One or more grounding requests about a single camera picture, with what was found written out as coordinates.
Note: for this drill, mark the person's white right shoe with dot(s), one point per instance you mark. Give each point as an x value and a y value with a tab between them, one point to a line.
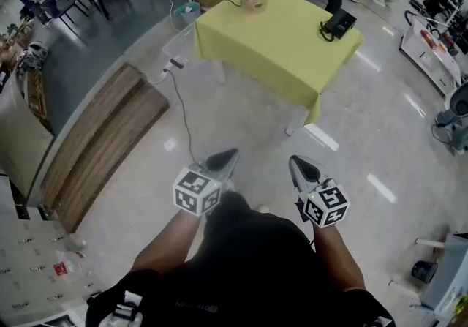
263	209

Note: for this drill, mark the person's black shirt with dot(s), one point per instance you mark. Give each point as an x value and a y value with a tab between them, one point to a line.
248	270

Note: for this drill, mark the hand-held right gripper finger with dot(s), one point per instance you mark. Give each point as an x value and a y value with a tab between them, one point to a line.
318	168
301	179

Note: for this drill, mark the black desk telephone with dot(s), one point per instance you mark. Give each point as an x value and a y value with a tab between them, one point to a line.
342	22

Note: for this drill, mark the black mesh waste basket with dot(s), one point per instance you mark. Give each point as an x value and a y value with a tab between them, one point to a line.
424	271

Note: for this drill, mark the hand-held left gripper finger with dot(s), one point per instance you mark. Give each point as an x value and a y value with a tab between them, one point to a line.
219	159
228	168

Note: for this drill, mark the white black helmet device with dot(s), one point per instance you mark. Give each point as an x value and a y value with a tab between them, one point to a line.
34	53

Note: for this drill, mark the grey standing machine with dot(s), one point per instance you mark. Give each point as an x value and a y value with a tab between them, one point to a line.
457	113

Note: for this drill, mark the person's white shoe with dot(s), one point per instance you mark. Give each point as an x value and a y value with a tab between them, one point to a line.
263	209
229	186

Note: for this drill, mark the wooden floor board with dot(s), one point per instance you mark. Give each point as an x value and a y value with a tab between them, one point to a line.
106	135

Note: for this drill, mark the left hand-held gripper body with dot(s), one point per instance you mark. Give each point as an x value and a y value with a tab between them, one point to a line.
197	190

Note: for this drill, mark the person's right forearm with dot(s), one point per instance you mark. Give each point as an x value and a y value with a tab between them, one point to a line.
336	259

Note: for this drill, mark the clear plastic bag red label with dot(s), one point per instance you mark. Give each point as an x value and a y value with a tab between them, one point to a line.
73	265

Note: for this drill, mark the light grey table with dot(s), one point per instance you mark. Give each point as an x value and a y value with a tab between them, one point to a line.
449	274

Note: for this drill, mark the red box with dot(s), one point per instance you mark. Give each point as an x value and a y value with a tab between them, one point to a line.
433	40

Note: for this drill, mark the clear plastic storage box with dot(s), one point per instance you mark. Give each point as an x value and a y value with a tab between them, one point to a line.
179	44

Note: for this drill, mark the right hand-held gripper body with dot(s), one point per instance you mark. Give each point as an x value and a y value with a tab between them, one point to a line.
325	206

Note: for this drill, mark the person's black trousers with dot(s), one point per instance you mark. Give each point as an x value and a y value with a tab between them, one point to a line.
234	205

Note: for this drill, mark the white low cabinet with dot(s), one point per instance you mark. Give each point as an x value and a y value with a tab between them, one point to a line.
431	62

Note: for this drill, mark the white locker cabinet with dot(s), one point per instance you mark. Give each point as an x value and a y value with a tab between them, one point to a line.
29	263

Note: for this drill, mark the desk with black monitors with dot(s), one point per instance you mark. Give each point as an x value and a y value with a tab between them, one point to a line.
449	7

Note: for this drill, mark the white power strip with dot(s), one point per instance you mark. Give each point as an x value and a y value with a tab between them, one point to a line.
167	67

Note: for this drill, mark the person's white left shoe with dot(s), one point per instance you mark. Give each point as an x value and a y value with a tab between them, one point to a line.
229	186

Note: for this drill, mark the light blue waste bin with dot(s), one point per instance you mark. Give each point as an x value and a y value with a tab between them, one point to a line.
184	16

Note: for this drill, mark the wooden pallets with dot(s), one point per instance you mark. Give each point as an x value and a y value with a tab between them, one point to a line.
36	95

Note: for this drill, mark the person's left forearm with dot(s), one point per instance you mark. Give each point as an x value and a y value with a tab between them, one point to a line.
172	241

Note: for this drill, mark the yellow-green tablecloth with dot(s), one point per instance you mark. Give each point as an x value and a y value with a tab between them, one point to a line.
278	47

